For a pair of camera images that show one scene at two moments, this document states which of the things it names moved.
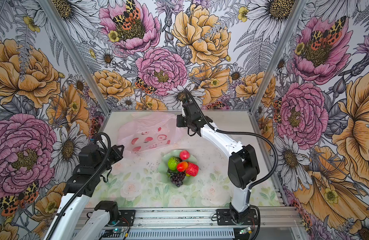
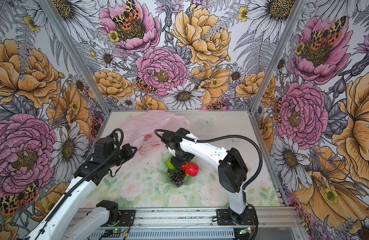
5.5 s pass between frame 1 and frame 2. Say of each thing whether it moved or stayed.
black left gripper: moved
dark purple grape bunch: stayed
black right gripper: moved
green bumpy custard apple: stayed
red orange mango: stayed
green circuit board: stayed
